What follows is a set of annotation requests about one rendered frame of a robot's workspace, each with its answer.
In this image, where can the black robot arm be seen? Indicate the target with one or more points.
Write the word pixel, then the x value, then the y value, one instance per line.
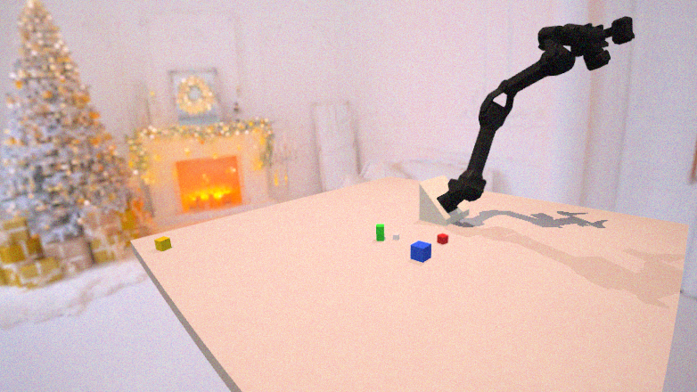
pixel 555 60

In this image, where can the small yellow cube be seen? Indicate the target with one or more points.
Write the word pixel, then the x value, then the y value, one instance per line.
pixel 162 243

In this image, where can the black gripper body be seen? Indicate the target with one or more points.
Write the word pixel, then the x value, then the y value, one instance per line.
pixel 621 32

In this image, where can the blue block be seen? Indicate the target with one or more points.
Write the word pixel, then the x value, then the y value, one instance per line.
pixel 420 251

